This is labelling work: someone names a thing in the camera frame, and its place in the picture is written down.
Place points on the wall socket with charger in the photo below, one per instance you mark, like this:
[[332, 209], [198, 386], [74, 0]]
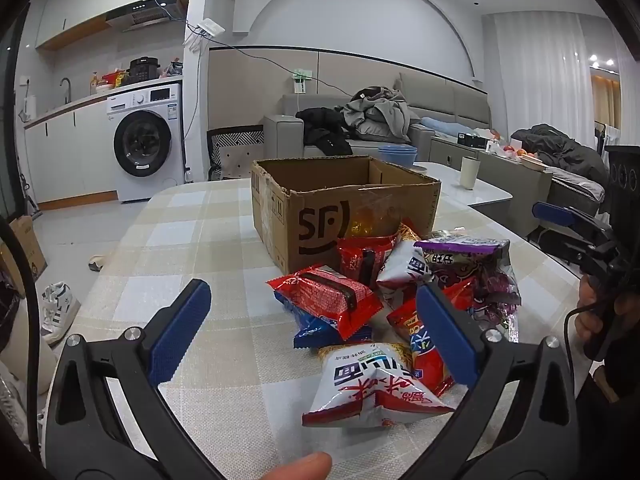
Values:
[[300, 80]]

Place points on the person's left hand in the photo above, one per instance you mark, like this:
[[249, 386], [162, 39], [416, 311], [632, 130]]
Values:
[[300, 466]]

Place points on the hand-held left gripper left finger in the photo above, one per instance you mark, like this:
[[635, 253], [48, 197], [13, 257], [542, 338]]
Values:
[[180, 330]]

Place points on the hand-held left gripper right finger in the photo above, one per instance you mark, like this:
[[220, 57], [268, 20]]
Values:
[[447, 335]]

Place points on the white sneakers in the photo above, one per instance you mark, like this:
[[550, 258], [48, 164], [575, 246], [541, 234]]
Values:
[[57, 310]]

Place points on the checked tablecloth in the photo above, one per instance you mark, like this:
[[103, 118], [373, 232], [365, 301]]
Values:
[[200, 240]]

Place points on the white cup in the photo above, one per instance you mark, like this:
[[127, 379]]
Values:
[[470, 172]]

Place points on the white upper cabinets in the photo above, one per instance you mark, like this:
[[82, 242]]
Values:
[[90, 0]]

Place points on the range hood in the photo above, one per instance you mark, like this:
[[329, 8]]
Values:
[[147, 12]]

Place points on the white lower kitchen cabinets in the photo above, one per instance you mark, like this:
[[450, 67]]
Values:
[[70, 155]]

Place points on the black jacket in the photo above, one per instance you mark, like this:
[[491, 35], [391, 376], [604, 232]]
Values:
[[322, 127]]

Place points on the person's right forearm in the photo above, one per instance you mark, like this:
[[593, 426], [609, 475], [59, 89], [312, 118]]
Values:
[[607, 395]]

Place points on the white washing machine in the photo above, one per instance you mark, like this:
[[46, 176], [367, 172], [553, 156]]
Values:
[[145, 145]]

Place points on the black pressure cooker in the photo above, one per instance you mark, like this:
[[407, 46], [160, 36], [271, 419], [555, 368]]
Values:
[[144, 70]]

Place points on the white curtain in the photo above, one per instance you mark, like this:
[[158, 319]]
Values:
[[540, 70]]

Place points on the grey sofa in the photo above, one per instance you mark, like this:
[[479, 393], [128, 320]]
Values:
[[280, 135]]

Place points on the purple clear cracker packet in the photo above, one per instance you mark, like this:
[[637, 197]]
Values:
[[465, 265]]

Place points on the dark padded coat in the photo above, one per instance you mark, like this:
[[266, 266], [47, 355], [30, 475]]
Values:
[[555, 150]]

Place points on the orange clear cracker packet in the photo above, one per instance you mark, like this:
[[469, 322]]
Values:
[[365, 222]]

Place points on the grey clothes heap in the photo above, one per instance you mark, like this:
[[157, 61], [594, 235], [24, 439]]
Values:
[[380, 112]]

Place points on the brown cardboard box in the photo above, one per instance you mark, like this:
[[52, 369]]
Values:
[[280, 210]]

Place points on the beige slipper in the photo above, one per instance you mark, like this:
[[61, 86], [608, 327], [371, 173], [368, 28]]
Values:
[[96, 263]]

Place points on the blue bowl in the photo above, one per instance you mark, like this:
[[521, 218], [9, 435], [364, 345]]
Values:
[[397, 160], [397, 150]]

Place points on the white side table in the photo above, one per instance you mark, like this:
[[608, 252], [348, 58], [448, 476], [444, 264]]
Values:
[[450, 192]]

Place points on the light blue pillow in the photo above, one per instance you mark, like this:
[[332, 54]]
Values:
[[442, 125]]

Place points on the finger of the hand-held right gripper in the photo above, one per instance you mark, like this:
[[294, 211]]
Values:
[[555, 213], [560, 242]]

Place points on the person's right hand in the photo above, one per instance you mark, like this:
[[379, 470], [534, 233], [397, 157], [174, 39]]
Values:
[[584, 320]]

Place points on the black faucet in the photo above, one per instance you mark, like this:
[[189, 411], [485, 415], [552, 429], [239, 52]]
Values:
[[66, 87]]

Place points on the white red noodle snack packet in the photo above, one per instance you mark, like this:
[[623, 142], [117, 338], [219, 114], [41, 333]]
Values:
[[365, 385]]

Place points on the white router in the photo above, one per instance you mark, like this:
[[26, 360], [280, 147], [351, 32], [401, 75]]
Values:
[[207, 29]]

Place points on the large red snack packet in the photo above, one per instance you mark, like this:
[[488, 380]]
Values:
[[330, 300]]

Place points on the small red snack packet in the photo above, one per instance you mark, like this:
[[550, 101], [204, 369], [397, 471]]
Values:
[[360, 255]]

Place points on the blue snack packet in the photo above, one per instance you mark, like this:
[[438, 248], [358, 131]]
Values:
[[310, 332]]

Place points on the small black box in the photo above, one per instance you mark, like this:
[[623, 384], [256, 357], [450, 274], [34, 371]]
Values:
[[470, 140]]

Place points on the red orange snack packet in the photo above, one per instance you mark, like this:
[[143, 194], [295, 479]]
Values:
[[407, 327]]

